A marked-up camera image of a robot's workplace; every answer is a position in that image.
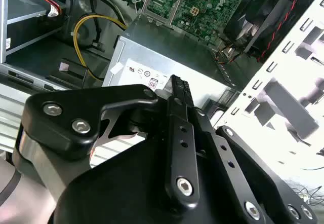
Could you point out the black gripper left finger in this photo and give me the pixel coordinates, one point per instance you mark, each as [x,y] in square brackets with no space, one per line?
[50,130]

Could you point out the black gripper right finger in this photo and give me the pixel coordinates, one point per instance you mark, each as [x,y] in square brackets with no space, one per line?
[215,145]

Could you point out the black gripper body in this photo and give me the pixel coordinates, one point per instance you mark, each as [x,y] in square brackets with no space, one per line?
[114,188]

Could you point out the metal socket cover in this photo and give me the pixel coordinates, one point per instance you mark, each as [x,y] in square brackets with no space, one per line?
[147,0]

